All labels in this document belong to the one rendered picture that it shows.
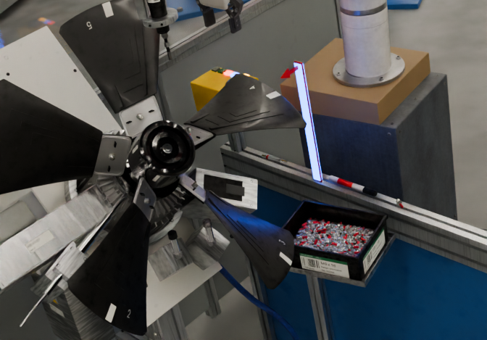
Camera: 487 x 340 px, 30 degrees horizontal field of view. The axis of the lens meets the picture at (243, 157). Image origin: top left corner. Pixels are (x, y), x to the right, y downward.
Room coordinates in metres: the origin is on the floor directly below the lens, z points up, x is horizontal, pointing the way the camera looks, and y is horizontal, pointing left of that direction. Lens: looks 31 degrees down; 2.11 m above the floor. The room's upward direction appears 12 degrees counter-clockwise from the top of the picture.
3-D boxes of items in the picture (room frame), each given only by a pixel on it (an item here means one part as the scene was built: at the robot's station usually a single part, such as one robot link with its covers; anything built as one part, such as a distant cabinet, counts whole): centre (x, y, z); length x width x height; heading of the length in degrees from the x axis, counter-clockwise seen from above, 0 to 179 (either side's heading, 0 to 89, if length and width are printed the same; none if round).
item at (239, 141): (2.12, 0.01, 0.92); 0.03 x 0.03 x 0.12; 39
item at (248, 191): (1.72, 0.08, 0.98); 0.20 x 0.16 x 0.20; 39
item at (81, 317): (1.78, 0.49, 0.73); 0.15 x 0.09 x 0.22; 39
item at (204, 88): (2.12, 0.01, 1.02); 0.16 x 0.10 x 0.11; 39
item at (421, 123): (2.15, -0.37, 0.47); 0.30 x 0.30 x 0.93; 48
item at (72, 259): (1.45, 0.37, 1.08); 0.07 x 0.04 x 0.06; 140
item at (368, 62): (2.15, -0.38, 1.09); 0.19 x 0.19 x 0.18
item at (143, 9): (1.67, 0.11, 1.50); 0.09 x 0.07 x 0.10; 74
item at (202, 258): (1.65, 0.13, 0.91); 0.12 x 0.08 x 0.12; 39
